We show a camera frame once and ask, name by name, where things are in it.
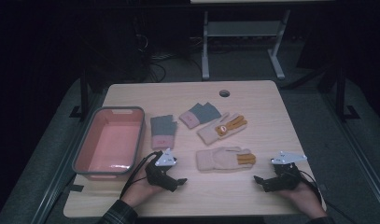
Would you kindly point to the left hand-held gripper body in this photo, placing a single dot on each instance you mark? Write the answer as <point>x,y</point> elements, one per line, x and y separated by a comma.
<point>158,175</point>

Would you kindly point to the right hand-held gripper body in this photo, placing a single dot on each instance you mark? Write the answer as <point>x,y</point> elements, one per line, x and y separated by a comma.
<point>285,179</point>

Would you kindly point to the grey fingerless glove pink cuff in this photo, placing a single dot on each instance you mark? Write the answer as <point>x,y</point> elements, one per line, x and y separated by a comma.
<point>162,130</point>
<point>199,114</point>

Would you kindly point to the person's left hand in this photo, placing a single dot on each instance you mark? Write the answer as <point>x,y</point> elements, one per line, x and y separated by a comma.
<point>139,189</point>

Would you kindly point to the beige glove orange fingertips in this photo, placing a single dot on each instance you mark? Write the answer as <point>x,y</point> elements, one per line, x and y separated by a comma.
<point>220,159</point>

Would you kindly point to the pink plastic basin grey rim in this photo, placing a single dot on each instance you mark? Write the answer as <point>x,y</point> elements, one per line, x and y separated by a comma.
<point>111,141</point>

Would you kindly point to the beige glove with bear face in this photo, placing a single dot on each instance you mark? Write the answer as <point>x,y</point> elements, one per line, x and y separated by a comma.
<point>214,130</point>

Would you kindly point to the grey metal stand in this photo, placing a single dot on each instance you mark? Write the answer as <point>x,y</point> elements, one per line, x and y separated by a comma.
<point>240,29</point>

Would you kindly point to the black metal post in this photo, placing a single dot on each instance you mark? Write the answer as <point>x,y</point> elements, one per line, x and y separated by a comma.
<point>84,96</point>
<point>340,93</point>

